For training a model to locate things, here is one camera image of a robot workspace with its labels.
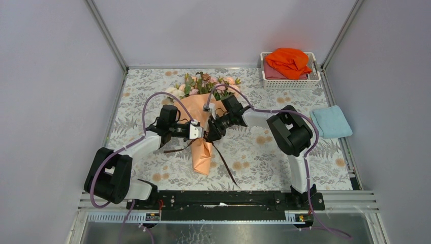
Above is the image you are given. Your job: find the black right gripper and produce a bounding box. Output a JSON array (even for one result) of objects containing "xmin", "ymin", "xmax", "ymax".
[{"xmin": 206, "ymin": 112, "xmax": 234, "ymax": 144}]

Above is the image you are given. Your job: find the brown kraft wrapping paper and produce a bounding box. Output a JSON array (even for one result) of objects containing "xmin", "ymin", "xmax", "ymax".
[{"xmin": 174, "ymin": 94, "xmax": 213, "ymax": 175}]

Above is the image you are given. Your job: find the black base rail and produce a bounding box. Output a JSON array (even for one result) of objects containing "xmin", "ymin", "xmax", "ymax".
[{"xmin": 124, "ymin": 182, "xmax": 325, "ymax": 223}]

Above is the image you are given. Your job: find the dark brown ribbon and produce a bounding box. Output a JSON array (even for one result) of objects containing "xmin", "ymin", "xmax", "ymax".
[{"xmin": 163, "ymin": 133, "xmax": 239, "ymax": 187}]

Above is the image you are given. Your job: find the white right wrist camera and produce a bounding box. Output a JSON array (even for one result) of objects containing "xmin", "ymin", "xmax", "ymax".
[{"xmin": 203, "ymin": 103, "xmax": 217, "ymax": 118}]

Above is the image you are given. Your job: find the light blue towel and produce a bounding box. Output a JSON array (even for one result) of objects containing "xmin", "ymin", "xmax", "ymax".
[{"xmin": 310, "ymin": 105, "xmax": 353, "ymax": 139}]

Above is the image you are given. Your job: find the white perforated plastic basket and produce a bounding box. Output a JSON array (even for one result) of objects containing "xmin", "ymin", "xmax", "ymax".
[{"xmin": 260, "ymin": 52, "xmax": 321, "ymax": 89}]

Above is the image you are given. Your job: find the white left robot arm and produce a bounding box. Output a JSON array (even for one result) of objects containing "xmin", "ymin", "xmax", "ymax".
[{"xmin": 84, "ymin": 105, "xmax": 203, "ymax": 209}]

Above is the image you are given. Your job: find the pink folded cloth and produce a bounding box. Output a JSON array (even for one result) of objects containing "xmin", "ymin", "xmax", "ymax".
[{"xmin": 263, "ymin": 61, "xmax": 288, "ymax": 80}]

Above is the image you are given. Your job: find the pink fake flower stem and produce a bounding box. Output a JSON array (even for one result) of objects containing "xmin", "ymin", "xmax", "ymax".
[{"xmin": 222, "ymin": 77, "xmax": 240, "ymax": 97}]

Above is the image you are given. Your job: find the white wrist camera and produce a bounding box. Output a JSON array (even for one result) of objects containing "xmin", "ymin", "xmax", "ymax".
[
  {"xmin": 189, "ymin": 119, "xmax": 203, "ymax": 140},
  {"xmin": 203, "ymin": 103, "xmax": 217, "ymax": 118}
]

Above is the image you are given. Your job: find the pink fake flower bunch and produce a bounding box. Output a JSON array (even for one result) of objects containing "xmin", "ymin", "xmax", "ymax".
[{"xmin": 179, "ymin": 72, "xmax": 225, "ymax": 97}]

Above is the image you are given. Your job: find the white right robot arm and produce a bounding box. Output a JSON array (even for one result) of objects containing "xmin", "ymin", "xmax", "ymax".
[{"xmin": 203, "ymin": 96, "xmax": 313, "ymax": 209}]

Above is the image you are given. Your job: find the orange folded cloth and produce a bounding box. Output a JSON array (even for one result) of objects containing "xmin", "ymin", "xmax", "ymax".
[{"xmin": 265, "ymin": 48, "xmax": 312, "ymax": 80}]

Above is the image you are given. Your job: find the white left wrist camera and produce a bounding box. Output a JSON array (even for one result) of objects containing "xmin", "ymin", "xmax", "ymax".
[{"xmin": 189, "ymin": 119, "xmax": 203, "ymax": 140}]

